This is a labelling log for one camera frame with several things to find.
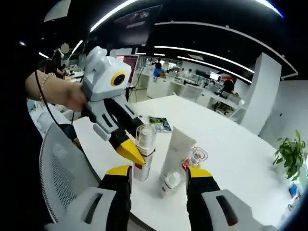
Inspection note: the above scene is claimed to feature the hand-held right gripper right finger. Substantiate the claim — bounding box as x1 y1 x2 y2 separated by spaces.
184 167 277 231

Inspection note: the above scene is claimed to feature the green skincare sachet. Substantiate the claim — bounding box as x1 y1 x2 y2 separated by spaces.
147 115 173 133

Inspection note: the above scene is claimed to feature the dark hanging display screen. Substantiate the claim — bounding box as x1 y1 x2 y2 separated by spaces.
112 4 162 47

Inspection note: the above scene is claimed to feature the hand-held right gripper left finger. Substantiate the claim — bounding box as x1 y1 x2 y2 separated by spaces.
64 165 133 231

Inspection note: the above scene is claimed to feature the white skincare tube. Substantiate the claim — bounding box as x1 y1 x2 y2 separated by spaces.
159 127 197 199

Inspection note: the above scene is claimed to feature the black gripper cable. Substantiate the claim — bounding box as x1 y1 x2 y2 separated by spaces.
34 69 80 145

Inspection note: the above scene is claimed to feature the grey mesh chair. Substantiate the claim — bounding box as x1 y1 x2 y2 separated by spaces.
39 122 103 226

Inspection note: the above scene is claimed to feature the blue box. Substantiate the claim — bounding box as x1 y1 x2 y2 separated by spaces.
288 182 301 197

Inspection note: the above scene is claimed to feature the person's left hand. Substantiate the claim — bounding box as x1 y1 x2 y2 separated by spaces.
56 80 89 113

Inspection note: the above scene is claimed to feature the potted green plant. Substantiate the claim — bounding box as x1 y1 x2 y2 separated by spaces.
272 129 308 181

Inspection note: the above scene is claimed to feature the gold bracelet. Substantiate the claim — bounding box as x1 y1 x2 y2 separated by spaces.
39 72 57 102

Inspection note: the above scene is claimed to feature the white pillar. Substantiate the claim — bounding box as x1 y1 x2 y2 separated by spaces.
240 52 282 135

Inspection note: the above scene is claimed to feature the white bottle yellow band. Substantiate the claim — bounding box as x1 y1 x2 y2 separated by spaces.
133 124 156 181

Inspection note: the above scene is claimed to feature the white skincare bottle red collar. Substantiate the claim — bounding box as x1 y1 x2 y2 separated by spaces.
182 146 208 170

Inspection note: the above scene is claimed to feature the open laptop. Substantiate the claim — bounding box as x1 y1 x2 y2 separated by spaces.
115 54 140 85

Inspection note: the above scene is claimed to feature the curved ceiling light strip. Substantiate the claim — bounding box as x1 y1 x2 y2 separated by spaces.
90 0 285 33

